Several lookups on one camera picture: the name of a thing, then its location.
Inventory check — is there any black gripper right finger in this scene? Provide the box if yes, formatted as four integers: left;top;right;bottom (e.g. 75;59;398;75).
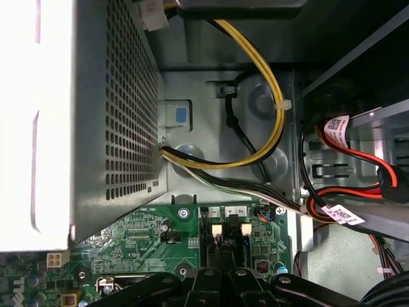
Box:
227;244;364;307

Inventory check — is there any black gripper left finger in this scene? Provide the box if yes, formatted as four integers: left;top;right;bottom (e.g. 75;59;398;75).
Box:
92;244;226;307

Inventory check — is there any black RAM slot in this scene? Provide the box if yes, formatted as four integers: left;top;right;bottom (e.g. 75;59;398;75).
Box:
199;206;212;268
225;206;240;247

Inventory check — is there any RAM slot with white latches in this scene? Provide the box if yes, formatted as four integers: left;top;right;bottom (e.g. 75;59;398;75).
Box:
209;206;223;269
240;206;254;269

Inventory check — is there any green motherboard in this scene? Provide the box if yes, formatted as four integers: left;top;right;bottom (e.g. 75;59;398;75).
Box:
0;203;290;307

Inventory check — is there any metal CPU socket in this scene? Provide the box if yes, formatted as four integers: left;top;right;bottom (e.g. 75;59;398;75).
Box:
95;274;151;303

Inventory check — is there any white four-pin board connector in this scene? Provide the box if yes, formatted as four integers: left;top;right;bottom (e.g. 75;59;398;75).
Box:
46;251;70;270

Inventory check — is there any black PC case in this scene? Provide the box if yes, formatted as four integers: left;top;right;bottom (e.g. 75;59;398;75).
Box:
137;0;409;307

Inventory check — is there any blue release tab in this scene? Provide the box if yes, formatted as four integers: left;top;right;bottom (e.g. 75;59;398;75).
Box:
174;107;189;125

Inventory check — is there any grey power supply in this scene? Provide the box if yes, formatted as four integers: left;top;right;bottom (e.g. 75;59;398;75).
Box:
0;0;169;254

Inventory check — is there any white yellow black wire bundle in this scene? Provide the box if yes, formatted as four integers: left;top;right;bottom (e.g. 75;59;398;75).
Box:
159;150;309;221

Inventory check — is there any white barcode wire label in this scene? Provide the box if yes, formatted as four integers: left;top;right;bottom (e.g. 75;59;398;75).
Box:
321;206;365;226
324;116;351;137

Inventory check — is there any red orange black wire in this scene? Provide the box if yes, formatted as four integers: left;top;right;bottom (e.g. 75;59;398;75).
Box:
305;187;383;224

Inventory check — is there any yellow and black wire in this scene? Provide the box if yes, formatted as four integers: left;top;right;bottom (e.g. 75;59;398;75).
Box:
161;17;286;169

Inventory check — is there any thin black wire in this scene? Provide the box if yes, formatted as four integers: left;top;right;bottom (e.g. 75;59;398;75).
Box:
223;84;273;185

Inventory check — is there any red flat wire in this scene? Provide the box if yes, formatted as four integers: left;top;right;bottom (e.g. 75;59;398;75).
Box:
314;123;399;193

